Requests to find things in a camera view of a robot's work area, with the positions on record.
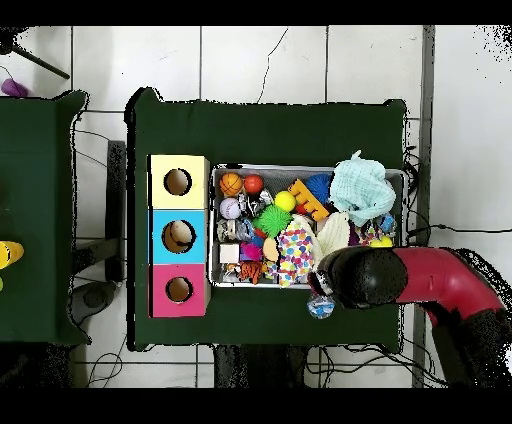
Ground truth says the polka dot paper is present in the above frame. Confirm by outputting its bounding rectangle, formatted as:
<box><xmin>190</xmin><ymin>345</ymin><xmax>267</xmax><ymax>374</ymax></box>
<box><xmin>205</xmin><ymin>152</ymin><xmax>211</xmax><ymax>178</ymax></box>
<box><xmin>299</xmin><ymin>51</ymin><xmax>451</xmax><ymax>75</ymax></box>
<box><xmin>275</xmin><ymin>225</ymin><xmax>315</xmax><ymax>288</ymax></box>

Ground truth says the clear mesh bin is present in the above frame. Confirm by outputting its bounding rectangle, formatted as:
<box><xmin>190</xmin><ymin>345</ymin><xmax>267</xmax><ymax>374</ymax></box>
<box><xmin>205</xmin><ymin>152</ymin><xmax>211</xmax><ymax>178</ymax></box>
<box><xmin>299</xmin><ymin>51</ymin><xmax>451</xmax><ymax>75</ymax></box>
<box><xmin>209</xmin><ymin>163</ymin><xmax>409</xmax><ymax>290</ymax></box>

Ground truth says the cream waffle cloth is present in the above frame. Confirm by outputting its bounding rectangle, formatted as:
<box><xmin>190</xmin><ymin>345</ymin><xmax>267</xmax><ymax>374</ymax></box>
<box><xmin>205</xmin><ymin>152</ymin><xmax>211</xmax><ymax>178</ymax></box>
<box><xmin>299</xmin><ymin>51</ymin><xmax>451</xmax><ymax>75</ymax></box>
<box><xmin>293</xmin><ymin>211</ymin><xmax>352</xmax><ymax>259</ymax></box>

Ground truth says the green spiky ball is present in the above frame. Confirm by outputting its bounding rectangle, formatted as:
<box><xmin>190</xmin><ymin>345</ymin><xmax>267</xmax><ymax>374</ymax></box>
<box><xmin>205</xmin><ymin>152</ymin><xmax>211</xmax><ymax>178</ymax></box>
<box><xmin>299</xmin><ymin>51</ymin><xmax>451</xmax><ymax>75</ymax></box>
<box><xmin>252</xmin><ymin>204</ymin><xmax>294</xmax><ymax>239</ymax></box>

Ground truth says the orange toy brick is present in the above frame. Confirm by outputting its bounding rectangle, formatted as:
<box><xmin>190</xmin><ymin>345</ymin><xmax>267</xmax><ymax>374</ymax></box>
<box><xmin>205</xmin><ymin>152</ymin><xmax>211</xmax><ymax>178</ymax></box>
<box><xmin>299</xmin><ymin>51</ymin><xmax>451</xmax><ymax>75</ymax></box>
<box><xmin>287</xmin><ymin>178</ymin><xmax>330</xmax><ymax>222</ymax></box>

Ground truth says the yellow smiley ball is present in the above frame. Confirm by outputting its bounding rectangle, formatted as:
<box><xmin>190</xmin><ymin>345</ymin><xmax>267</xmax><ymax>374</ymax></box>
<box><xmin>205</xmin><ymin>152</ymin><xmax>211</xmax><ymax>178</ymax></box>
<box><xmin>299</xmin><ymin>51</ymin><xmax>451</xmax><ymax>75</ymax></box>
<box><xmin>274</xmin><ymin>190</ymin><xmax>297</xmax><ymax>213</ymax></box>

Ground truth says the blue spiky ball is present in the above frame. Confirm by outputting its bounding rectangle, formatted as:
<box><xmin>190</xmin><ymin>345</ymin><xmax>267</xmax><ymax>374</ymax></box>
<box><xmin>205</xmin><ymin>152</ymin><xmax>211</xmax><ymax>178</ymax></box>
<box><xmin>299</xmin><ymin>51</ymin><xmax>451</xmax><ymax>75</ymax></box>
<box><xmin>305</xmin><ymin>172</ymin><xmax>333</xmax><ymax>205</ymax></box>

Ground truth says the mint green cloth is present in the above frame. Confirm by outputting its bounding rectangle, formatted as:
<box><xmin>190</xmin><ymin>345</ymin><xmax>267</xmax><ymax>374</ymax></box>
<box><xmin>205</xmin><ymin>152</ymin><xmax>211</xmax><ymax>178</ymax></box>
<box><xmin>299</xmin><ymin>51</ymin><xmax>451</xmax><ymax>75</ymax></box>
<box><xmin>328</xmin><ymin>150</ymin><xmax>397</xmax><ymax>228</ymax></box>

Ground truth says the white baseball toy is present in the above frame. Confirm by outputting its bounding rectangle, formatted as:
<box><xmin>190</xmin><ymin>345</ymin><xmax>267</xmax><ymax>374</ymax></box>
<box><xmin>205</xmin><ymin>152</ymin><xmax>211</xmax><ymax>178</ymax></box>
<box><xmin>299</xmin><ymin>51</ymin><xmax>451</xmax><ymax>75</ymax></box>
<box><xmin>218</xmin><ymin>197</ymin><xmax>243</xmax><ymax>221</ymax></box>

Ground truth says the red orange ball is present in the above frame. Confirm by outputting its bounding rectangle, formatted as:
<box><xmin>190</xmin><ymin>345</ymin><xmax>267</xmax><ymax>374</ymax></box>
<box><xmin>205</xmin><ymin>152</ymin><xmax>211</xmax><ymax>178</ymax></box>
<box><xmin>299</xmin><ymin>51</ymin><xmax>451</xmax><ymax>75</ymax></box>
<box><xmin>243</xmin><ymin>174</ymin><xmax>265</xmax><ymax>196</ymax></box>

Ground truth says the orange basketball toy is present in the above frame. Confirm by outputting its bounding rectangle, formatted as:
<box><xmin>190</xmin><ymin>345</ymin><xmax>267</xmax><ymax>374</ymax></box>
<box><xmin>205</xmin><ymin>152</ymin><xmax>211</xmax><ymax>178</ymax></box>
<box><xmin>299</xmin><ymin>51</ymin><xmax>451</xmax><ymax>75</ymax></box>
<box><xmin>218</xmin><ymin>172</ymin><xmax>244</xmax><ymax>198</ymax></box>

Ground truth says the dark green table cloth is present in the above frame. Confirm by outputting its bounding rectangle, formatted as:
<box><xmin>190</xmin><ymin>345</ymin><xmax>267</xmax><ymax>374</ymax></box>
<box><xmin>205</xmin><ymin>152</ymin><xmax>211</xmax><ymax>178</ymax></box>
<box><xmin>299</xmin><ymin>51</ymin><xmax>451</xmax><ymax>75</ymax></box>
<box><xmin>125</xmin><ymin>86</ymin><xmax>409</xmax><ymax>352</ymax></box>

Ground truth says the black floor stand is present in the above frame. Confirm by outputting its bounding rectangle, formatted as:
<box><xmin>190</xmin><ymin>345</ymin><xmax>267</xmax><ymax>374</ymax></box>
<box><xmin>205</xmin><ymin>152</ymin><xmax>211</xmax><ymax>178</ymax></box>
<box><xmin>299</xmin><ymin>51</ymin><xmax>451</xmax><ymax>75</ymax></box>
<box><xmin>71</xmin><ymin>139</ymin><xmax>127</xmax><ymax>325</ymax></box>

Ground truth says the side table green cloth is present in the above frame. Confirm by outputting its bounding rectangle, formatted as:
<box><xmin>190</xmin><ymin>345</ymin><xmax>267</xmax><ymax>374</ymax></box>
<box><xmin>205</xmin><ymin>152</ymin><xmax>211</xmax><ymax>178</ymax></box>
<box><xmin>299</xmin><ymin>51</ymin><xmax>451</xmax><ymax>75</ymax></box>
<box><xmin>0</xmin><ymin>90</ymin><xmax>91</xmax><ymax>347</ymax></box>

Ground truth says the yellow object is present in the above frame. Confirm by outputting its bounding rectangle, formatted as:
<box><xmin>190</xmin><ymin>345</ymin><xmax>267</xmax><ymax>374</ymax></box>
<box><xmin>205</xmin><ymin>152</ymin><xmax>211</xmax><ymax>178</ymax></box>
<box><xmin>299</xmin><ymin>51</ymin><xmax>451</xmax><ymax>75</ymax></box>
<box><xmin>0</xmin><ymin>240</ymin><xmax>25</xmax><ymax>270</ymax></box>

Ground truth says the black tripod leg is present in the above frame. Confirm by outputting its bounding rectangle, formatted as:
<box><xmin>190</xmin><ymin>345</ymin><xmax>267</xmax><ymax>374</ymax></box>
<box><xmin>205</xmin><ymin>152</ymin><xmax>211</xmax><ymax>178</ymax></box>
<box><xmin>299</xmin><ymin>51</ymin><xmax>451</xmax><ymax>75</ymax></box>
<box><xmin>0</xmin><ymin>26</ymin><xmax>71</xmax><ymax>80</ymax></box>

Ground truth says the purple object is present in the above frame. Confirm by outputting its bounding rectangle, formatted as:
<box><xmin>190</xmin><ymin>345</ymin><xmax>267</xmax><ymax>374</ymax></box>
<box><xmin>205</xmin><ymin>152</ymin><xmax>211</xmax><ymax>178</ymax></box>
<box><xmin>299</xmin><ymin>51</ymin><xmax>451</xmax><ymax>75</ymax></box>
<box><xmin>0</xmin><ymin>78</ymin><xmax>31</xmax><ymax>98</ymax></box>

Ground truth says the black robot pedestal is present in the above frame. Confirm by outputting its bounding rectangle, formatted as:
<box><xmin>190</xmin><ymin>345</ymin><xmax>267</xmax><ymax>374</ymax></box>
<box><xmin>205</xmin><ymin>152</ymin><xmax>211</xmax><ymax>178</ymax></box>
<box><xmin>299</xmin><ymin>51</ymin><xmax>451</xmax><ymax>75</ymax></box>
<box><xmin>213</xmin><ymin>344</ymin><xmax>309</xmax><ymax>388</ymax></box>

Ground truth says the black floor cable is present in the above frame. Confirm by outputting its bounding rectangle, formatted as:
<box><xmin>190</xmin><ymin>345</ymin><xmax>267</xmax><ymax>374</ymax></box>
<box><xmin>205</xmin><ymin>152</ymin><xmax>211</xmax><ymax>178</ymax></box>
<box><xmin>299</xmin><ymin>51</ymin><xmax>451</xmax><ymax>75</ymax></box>
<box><xmin>407</xmin><ymin>223</ymin><xmax>512</xmax><ymax>234</ymax></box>

